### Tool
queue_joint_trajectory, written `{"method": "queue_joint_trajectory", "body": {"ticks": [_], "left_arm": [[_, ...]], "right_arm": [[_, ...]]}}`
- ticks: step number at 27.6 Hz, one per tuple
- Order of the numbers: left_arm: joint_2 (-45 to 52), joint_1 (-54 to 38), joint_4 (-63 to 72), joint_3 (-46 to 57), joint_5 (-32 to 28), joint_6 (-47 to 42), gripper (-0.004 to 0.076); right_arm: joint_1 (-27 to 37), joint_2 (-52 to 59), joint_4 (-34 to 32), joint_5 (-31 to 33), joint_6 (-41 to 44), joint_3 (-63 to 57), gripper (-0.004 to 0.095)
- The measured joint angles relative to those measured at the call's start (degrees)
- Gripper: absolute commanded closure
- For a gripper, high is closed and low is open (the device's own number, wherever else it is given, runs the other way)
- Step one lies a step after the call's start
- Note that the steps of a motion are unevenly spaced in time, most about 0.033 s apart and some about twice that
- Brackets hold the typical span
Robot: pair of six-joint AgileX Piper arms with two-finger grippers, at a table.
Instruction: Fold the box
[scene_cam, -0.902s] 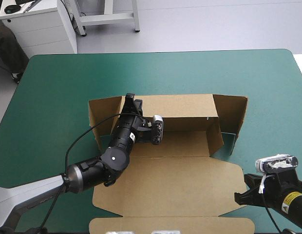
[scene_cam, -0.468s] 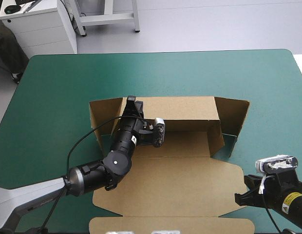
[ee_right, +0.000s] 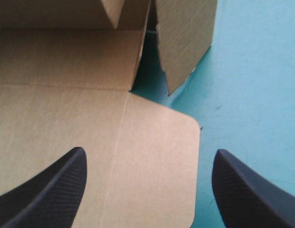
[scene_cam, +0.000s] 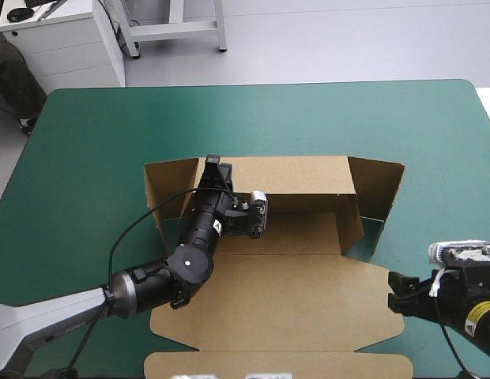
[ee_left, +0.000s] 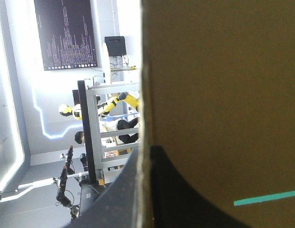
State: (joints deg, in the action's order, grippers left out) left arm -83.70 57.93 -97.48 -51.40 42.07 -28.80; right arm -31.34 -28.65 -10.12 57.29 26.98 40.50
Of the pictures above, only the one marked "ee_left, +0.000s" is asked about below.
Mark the brown cardboard box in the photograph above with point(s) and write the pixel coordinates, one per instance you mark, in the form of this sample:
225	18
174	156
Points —
221	95

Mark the yellow robot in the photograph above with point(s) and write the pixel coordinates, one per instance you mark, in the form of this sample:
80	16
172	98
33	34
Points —
109	105

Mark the grey metal rack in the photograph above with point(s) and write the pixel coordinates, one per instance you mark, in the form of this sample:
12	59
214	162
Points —
96	142

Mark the slender black robot arm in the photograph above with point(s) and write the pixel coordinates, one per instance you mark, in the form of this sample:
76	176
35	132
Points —
63	183

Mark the black wall-mounted box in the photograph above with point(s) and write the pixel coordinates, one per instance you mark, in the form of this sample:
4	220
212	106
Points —
115	46

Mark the black upright post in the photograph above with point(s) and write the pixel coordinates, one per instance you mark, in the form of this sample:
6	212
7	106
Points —
86	133

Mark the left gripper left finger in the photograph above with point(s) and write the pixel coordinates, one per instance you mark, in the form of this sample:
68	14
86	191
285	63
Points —
119	204

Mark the dark wall display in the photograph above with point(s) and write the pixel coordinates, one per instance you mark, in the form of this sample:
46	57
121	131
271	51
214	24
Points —
66	35

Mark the person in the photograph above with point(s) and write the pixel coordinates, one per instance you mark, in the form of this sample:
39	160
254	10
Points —
126	124

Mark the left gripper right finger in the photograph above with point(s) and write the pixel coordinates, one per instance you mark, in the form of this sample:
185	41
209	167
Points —
171	202

